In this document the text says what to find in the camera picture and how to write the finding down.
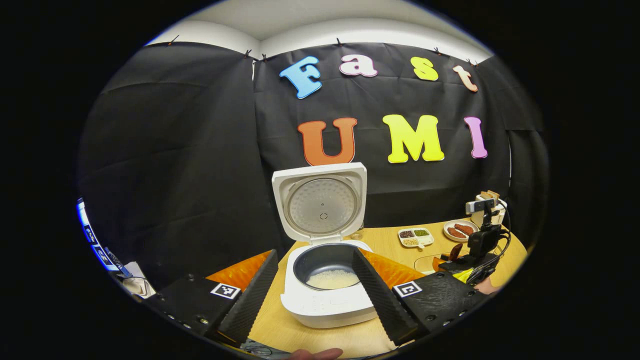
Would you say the white device with cable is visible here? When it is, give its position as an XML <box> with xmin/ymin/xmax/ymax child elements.
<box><xmin>122</xmin><ymin>261</ymin><xmax>157</xmax><ymax>300</ymax></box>

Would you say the white divided bean tray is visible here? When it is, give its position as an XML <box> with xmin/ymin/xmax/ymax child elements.
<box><xmin>398</xmin><ymin>227</ymin><xmax>435</xmax><ymax>249</ymax></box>

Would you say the blue white printed strip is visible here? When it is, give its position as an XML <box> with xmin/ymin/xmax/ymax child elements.
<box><xmin>77</xmin><ymin>197</ymin><xmax>133</xmax><ymax>278</ymax></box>

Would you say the white rice cooker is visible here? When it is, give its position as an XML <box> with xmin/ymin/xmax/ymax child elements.
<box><xmin>271</xmin><ymin>162</ymin><xmax>381</xmax><ymax>329</ymax></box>

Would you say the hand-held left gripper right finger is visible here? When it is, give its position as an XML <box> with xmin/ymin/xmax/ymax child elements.
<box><xmin>351</xmin><ymin>247</ymin><xmax>491</xmax><ymax>347</ymax></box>

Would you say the white round plate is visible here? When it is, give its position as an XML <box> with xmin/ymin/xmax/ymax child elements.
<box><xmin>443</xmin><ymin>219</ymin><xmax>480</xmax><ymax>243</ymax></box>

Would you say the white toaster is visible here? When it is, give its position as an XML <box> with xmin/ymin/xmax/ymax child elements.
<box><xmin>470</xmin><ymin>192</ymin><xmax>507</xmax><ymax>228</ymax></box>

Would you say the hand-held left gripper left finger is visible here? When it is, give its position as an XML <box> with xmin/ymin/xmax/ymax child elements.
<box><xmin>145</xmin><ymin>249</ymin><xmax>279</xmax><ymax>346</ymax></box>

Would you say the black backdrop cloth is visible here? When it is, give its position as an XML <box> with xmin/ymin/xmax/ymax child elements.
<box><xmin>77</xmin><ymin>41</ymin><xmax>548</xmax><ymax>291</ymax></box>

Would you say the black cable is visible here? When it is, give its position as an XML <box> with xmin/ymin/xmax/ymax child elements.
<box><xmin>472</xmin><ymin>202</ymin><xmax>512</xmax><ymax>286</ymax></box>

